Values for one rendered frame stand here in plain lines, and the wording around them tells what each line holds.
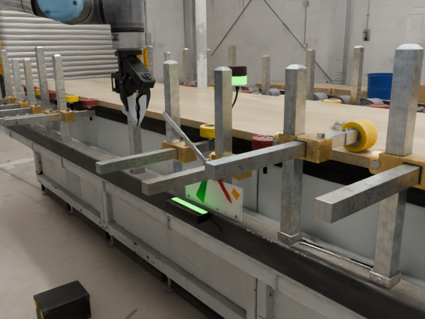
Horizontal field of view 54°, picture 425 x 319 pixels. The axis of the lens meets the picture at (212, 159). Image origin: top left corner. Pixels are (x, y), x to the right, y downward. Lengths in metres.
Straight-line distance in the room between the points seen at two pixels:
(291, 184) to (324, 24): 8.22
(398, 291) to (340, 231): 0.35
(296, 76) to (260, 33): 9.10
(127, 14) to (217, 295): 1.17
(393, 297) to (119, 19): 0.91
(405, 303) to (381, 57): 7.83
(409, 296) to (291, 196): 0.32
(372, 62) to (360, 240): 7.57
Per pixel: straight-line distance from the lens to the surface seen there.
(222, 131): 1.14
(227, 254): 1.29
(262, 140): 1.19
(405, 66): 0.81
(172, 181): 1.02
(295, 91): 0.95
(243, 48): 10.35
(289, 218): 1.03
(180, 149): 1.30
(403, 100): 0.81
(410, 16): 8.44
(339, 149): 1.14
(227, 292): 1.77
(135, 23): 1.17
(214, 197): 1.21
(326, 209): 0.60
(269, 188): 1.36
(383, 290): 0.92
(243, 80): 1.15
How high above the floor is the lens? 1.17
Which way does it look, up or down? 16 degrees down
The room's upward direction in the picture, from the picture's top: 1 degrees counter-clockwise
